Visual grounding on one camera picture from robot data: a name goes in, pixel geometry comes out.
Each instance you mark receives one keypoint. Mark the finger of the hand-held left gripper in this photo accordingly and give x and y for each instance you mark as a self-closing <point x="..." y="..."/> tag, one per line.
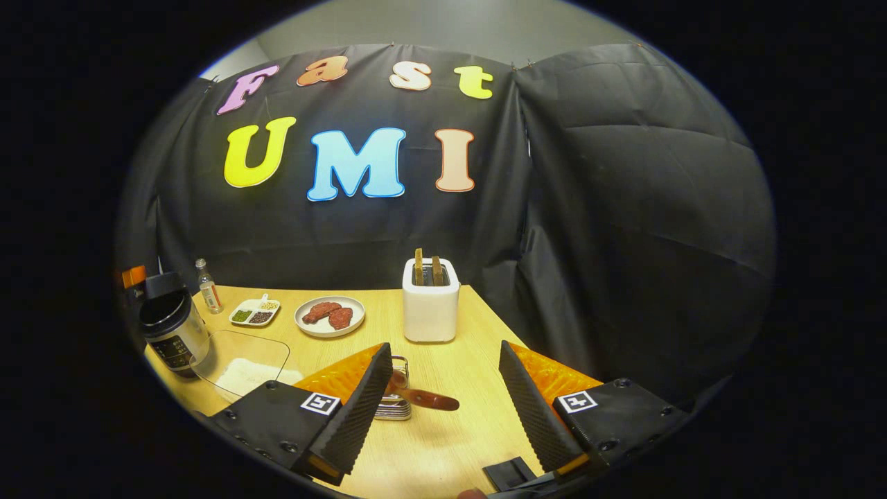
<point x="134" y="276"/>

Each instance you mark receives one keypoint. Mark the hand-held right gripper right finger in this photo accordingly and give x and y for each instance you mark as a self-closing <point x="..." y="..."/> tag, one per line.
<point x="533" y="416"/>

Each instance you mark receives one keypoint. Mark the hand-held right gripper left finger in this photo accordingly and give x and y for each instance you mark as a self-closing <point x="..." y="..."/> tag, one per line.
<point x="360" y="416"/>

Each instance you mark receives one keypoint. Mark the grey rice cooker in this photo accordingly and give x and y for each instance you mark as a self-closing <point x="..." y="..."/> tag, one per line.
<point x="173" y="333"/>

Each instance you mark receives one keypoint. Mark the brown wooden spoon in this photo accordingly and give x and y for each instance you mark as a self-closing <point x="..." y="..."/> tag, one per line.
<point x="429" y="400"/>

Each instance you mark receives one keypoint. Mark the white rice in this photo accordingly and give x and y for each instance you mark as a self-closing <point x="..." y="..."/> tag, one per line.
<point x="256" y="378"/>

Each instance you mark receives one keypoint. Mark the small glass bottle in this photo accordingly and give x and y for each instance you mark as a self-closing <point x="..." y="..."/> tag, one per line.
<point x="209" y="291"/>

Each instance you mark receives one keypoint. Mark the white round plate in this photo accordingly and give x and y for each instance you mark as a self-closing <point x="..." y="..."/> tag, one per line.
<point x="329" y="331"/>

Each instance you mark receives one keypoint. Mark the red meat piece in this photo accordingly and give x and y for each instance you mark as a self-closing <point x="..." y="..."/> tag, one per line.
<point x="319" y="312"/>
<point x="341" y="319"/>

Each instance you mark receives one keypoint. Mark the clear glass container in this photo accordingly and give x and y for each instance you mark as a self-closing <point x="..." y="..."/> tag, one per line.
<point x="235" y="346"/>

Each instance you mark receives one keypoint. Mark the white divided bean dish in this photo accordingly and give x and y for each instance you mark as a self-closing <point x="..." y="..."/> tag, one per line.
<point x="253" y="312"/>

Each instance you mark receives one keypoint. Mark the white toaster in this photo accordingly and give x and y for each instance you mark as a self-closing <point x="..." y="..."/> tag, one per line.
<point x="429" y="312"/>

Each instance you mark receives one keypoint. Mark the brown toast slice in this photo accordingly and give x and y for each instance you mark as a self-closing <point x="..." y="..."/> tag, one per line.
<point x="418" y="267"/>
<point x="437" y="270"/>

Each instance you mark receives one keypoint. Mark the black backdrop cloth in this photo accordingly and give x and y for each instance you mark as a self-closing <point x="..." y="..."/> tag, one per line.
<point x="624" y="208"/>

